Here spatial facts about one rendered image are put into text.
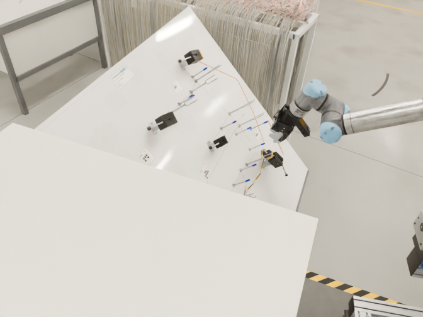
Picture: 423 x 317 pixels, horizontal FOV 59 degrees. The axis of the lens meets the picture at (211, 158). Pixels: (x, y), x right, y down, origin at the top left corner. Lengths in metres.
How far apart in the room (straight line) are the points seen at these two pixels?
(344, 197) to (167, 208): 2.82
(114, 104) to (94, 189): 0.74
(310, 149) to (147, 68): 2.44
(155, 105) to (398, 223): 2.36
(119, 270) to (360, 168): 3.24
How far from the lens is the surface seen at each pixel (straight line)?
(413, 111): 1.35
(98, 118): 1.20
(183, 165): 1.35
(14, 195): 0.57
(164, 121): 1.23
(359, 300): 2.47
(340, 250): 2.91
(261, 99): 2.30
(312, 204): 3.12
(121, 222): 0.50
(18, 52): 3.93
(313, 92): 1.44
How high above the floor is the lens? 2.23
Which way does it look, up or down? 42 degrees down
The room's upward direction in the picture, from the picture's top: 3 degrees clockwise
